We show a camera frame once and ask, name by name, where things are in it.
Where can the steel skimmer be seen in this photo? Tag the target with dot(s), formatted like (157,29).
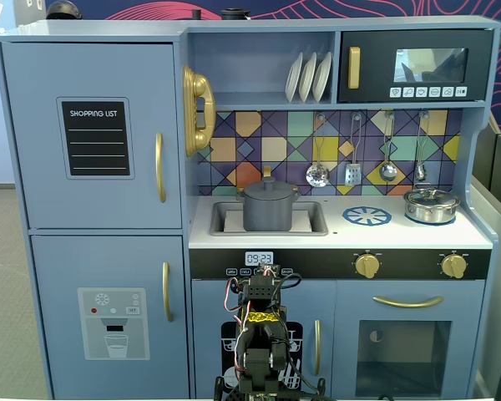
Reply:
(317,175)

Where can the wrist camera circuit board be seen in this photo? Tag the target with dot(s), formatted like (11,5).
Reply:
(269,269)

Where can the blue oven door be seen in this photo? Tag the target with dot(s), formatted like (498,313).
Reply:
(346,301)

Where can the gray pot lid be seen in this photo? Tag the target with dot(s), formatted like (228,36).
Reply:
(269,191)

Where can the steel spoon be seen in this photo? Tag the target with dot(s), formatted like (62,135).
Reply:
(420,171)

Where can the wide black round object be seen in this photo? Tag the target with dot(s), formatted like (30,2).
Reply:
(235,14)

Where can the blue dishwasher door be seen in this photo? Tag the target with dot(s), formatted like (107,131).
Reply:
(209,301)

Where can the black dome object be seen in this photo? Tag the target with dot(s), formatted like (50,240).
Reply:
(63,10)

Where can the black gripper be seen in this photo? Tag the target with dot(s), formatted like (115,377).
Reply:
(262,291)

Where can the gray plastic pot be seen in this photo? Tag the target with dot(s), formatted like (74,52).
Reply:
(267,215)

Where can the black toy microwave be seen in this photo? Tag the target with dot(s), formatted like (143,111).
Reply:
(376,62)

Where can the steel ladle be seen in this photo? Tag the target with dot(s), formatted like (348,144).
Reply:
(388,171)

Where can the gold toy telephone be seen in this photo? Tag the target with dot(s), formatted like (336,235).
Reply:
(200,104)

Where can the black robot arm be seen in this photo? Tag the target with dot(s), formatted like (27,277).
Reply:
(259,359)

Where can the blue burner decal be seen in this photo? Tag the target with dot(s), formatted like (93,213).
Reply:
(366,216)

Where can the black shopping list board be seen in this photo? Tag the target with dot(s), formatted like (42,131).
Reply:
(96,142)

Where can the white plate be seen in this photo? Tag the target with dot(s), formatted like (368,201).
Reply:
(322,77)
(307,79)
(293,79)

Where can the large blue fridge door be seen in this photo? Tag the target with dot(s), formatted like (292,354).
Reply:
(33,125)

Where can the black dishwasher decal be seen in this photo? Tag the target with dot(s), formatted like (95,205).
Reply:
(225,355)

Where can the blue freezer door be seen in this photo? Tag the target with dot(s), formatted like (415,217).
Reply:
(58,271)

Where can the gold faucet spout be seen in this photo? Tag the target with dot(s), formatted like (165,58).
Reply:
(267,171)

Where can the steel pot lid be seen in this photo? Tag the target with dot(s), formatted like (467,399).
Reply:
(432,195)

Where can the steel pot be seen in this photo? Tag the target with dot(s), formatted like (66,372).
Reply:
(430,215)

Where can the small black cylinder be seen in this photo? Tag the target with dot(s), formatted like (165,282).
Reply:
(196,14)

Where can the gray sink basin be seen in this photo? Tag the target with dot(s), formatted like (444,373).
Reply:
(217,221)

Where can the gold stove knob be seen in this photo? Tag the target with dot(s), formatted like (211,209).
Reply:
(453,265)
(367,265)

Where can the steel slotted spatula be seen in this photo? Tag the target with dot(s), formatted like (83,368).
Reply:
(353,174)

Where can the blue toy kitchen unit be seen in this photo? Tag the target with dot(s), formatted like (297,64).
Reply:
(108,29)

